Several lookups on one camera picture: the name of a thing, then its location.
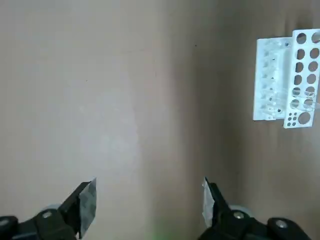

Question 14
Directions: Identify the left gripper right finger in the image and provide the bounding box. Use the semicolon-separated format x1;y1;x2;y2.
201;176;320;240

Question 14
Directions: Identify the white plastic test tube rack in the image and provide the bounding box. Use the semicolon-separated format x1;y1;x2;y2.
251;28;320;130

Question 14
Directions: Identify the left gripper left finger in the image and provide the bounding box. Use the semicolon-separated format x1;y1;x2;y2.
0;176;98;240

